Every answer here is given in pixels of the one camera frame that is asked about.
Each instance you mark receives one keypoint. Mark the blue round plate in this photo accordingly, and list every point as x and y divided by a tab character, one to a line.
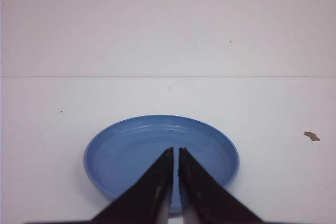
120	154

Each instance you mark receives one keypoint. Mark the small brown table stain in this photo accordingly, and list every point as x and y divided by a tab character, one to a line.
312	136

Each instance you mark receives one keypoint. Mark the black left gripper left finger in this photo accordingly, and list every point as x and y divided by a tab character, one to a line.
148	200

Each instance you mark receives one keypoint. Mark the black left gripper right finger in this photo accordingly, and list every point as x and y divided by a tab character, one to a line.
204	200

